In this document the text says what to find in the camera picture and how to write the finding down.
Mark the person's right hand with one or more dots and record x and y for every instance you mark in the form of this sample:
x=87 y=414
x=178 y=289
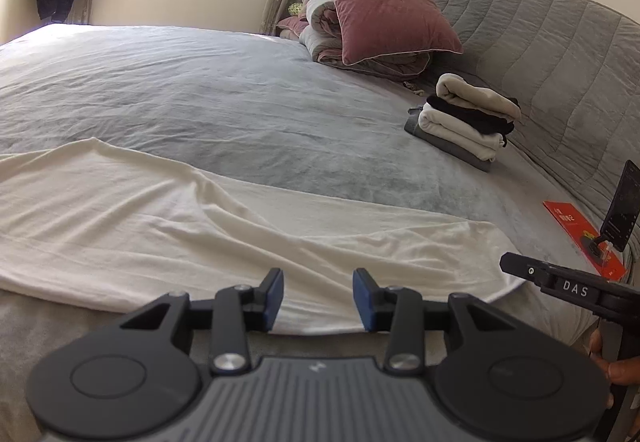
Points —
x=625 y=369

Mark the folded grey pink quilt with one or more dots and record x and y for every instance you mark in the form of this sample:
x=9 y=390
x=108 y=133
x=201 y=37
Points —
x=322 y=31

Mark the grey quilted headboard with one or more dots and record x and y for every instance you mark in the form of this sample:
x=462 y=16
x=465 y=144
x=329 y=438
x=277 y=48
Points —
x=550 y=61

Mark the yellow spotted soft item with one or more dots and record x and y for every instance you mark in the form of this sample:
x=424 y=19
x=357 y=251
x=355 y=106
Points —
x=296 y=9

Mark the red booklet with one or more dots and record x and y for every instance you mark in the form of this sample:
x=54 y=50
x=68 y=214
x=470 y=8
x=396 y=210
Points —
x=570 y=227

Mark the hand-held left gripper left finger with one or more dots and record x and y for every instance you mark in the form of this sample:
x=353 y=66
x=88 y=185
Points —
x=272 y=302

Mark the small pink cushion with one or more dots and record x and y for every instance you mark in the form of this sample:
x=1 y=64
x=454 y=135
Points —
x=290 y=27

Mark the grey bed sheet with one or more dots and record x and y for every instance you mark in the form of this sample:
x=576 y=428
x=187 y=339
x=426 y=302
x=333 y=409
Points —
x=200 y=86

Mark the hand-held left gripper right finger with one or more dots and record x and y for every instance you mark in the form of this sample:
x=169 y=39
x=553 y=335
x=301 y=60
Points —
x=364 y=302

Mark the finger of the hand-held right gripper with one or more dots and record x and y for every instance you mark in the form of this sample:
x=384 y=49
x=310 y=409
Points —
x=525 y=269

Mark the black phone stand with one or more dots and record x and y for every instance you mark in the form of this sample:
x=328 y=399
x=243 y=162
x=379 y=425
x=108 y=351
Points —
x=597 y=249

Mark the folded cream garment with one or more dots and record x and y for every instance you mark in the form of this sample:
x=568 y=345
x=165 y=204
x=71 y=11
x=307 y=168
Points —
x=480 y=94

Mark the pink velvet pillow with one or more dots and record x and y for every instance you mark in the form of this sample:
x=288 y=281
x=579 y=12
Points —
x=385 y=1

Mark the black phone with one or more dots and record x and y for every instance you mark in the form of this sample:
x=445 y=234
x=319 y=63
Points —
x=622 y=207

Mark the folded black garment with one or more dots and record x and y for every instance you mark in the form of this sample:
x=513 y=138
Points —
x=470 y=119

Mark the small brown hair accessory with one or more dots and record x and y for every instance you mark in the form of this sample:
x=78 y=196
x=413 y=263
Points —
x=412 y=86

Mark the white pants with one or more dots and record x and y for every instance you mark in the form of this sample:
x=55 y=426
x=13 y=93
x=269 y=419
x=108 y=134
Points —
x=200 y=222

